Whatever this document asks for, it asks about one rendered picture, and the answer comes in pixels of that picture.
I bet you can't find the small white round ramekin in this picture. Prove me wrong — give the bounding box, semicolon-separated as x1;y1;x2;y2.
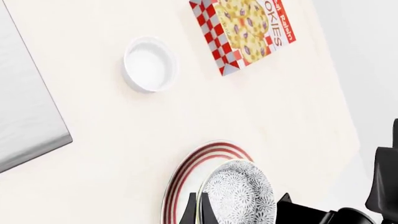
122;35;182;93

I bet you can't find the white plate with red rings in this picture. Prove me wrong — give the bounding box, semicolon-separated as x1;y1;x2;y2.
160;139;255;224

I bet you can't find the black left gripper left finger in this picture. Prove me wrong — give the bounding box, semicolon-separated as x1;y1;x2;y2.
179;192;199;224

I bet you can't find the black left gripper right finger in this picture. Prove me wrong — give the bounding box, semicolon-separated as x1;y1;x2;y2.
200;192;220;224

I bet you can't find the patterned black and white bowl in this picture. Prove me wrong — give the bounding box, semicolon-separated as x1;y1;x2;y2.
200;159;278;224

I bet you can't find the red checkered cookie box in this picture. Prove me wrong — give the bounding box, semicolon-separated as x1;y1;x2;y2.
188;0;297;77

